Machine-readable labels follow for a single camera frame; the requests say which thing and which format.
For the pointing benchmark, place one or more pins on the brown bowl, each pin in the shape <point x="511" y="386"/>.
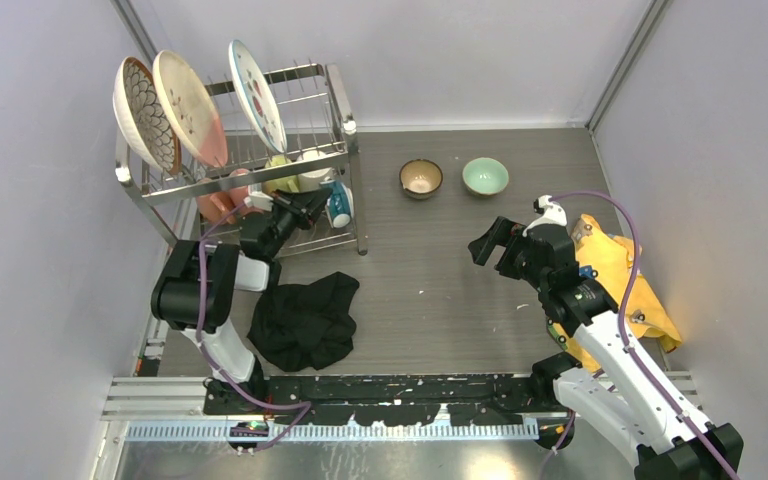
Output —
<point x="420" y="178"/>

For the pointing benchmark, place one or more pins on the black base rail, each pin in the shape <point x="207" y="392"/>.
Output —
<point x="411" y="400"/>

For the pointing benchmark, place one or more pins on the metal dish rack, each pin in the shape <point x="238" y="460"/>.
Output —
<point x="313" y="103"/>

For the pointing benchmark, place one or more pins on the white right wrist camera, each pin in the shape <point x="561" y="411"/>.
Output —
<point x="549" y="212"/>

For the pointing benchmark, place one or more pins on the mint green bowl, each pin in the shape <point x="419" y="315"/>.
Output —
<point x="485" y="176"/>

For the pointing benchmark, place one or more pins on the dark blue bowl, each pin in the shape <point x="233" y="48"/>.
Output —
<point x="339" y="206"/>

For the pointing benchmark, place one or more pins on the watermelon pattern plate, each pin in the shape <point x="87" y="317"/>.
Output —
<point x="256" y="98"/>

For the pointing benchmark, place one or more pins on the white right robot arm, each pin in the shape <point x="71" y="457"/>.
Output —
<point x="659" y="431"/>

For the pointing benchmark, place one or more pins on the flower pattern brown-rim plate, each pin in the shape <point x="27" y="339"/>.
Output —
<point x="141" y="118"/>

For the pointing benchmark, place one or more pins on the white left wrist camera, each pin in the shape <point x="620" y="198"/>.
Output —
<point x="259" y="200"/>

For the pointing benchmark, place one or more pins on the pink and cream plate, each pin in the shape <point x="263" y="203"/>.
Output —
<point x="190" y="109"/>

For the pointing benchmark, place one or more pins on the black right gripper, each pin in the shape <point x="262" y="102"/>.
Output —
<point x="503" y="231"/>

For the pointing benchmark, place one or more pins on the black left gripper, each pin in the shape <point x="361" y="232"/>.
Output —
<point x="302" y="206"/>

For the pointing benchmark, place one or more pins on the white ribbed mug black handle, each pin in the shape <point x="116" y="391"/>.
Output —
<point x="313" y="179"/>

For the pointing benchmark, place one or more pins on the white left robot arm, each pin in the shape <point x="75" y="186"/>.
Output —
<point x="195" y="289"/>

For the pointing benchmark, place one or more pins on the yellow cartoon cloth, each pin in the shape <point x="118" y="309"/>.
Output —
<point x="611" y="257"/>

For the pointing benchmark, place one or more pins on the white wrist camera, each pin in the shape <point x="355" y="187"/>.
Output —
<point x="549" y="212"/>
<point x="259" y="200"/>

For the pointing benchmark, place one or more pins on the black cloth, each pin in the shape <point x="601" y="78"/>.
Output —
<point x="300" y="326"/>

